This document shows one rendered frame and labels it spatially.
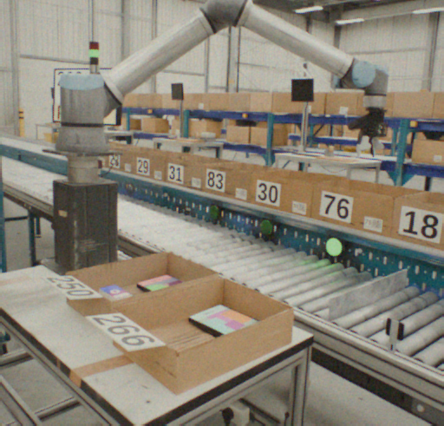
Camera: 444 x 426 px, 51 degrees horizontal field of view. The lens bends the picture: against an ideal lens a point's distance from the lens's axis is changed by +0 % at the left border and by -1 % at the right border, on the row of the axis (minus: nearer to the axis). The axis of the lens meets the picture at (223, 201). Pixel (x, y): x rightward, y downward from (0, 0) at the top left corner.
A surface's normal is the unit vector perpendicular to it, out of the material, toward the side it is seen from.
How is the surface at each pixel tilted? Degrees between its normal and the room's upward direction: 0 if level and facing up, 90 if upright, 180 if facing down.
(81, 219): 90
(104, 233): 90
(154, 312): 89
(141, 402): 0
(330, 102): 89
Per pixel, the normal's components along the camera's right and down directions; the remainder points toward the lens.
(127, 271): 0.67, 0.15
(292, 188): -0.75, 0.11
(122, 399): 0.04, -0.98
